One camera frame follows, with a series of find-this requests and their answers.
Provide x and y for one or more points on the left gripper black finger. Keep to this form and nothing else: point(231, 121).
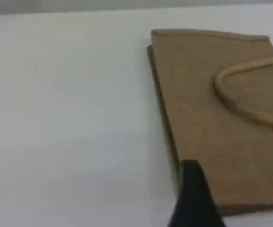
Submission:
point(194, 201)

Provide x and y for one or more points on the brown jute tote bag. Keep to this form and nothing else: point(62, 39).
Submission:
point(197, 94)

